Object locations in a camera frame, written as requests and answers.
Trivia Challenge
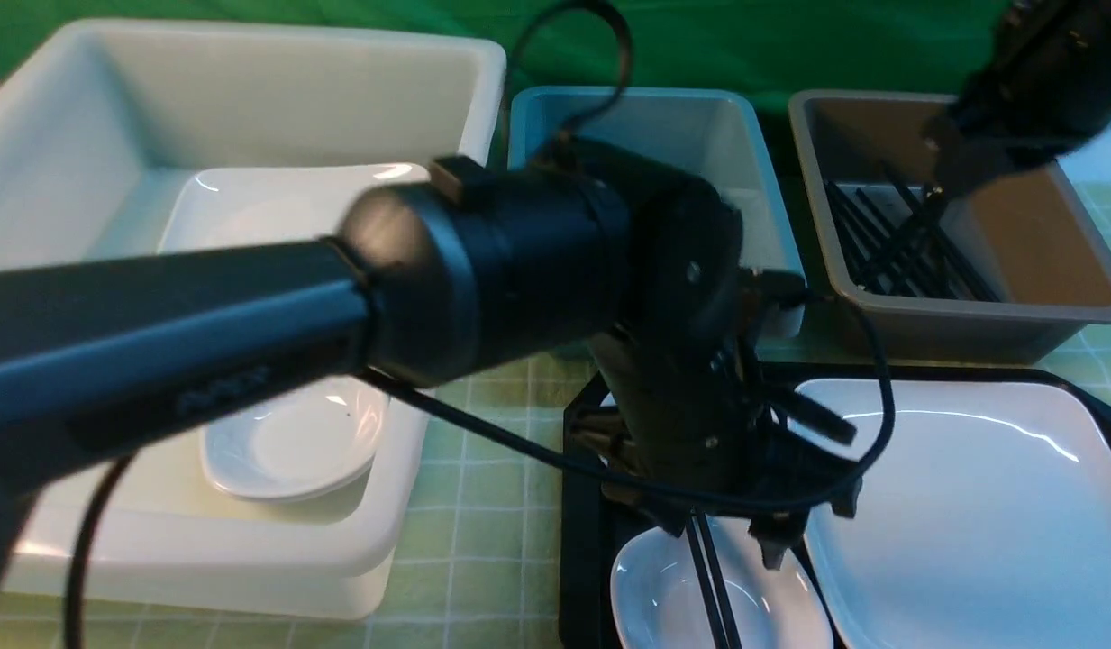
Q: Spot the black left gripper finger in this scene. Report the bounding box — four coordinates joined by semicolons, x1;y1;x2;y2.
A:
749;515;809;571

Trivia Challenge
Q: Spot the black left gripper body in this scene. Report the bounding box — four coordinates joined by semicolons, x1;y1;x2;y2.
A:
569;335;864;535

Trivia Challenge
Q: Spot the white bowl tray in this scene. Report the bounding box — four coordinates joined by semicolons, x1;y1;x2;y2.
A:
610;517;834;648

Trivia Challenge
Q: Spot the large white rice plate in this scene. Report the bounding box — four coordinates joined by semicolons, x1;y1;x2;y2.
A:
805;379;1111;648

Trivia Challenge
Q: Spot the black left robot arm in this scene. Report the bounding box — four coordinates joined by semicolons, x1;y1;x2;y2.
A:
0;134;895;611

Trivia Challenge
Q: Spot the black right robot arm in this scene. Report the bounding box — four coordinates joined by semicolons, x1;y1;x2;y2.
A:
789;1;1111;361

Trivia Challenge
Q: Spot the white square plate in bin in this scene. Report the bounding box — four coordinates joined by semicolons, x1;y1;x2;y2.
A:
159;161;429;253

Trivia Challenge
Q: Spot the black serving tray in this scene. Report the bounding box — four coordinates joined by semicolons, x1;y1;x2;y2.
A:
558;361;1111;648

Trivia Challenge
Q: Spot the green checkered tablecloth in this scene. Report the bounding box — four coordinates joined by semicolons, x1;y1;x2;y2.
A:
0;173;1111;649

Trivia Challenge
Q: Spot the black chopsticks pile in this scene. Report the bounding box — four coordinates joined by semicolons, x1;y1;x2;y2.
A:
823;161;1003;303

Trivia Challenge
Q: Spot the teal plastic bin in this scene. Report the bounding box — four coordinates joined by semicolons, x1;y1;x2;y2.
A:
506;87;808;361

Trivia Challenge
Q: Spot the small white bowl in bin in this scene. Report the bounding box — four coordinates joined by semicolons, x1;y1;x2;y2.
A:
200;377;390;505

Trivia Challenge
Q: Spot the green backdrop cloth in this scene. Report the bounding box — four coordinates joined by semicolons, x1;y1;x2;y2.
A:
0;1;1005;174

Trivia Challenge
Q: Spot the grey brown plastic bin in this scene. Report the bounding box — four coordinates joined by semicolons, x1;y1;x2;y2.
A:
788;89;1111;365

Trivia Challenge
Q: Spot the large white plastic bin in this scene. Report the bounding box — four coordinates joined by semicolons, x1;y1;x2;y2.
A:
0;18;506;620

